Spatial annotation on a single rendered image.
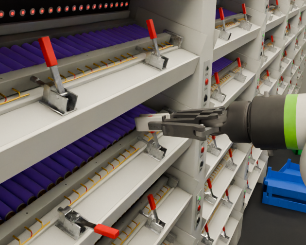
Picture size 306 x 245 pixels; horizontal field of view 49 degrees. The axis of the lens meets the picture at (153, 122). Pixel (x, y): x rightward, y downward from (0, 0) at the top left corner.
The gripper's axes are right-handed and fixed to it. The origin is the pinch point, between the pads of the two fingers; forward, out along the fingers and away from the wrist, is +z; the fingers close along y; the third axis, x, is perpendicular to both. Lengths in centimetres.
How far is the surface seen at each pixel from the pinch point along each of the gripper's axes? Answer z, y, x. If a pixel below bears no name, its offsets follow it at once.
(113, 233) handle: -7.1, -26.9, -6.5
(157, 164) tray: -0.7, -2.4, -8.2
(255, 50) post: -2, 88, 1
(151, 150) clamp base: 0.9, -1.0, -6.0
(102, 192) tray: 2.0, -17.3, -6.7
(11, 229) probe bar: 3.7, -34.0, -2.9
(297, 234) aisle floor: -11, 113, -106
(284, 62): 5, 208, -27
